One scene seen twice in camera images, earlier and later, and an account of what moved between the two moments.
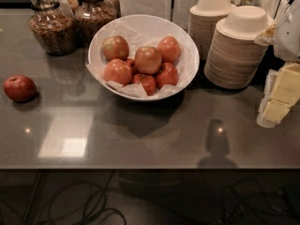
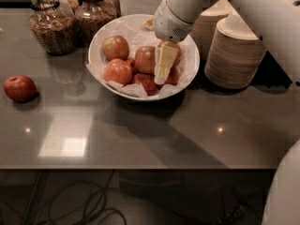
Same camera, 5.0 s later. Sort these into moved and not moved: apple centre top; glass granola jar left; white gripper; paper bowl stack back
Moved: white gripper
Not moved: apple centre top; glass granola jar left; paper bowl stack back
